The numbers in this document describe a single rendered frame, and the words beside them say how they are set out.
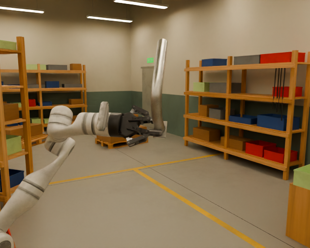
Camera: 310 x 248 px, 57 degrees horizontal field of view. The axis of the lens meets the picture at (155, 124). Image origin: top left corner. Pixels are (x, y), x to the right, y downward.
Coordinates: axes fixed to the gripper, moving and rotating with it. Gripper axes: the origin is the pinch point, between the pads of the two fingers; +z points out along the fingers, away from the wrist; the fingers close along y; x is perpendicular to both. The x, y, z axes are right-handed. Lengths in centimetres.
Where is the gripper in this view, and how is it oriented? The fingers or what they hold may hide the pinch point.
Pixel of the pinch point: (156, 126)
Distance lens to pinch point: 87.0
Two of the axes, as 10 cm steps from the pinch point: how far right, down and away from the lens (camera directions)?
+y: -1.0, 9.1, -3.9
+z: 9.9, 0.4, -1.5
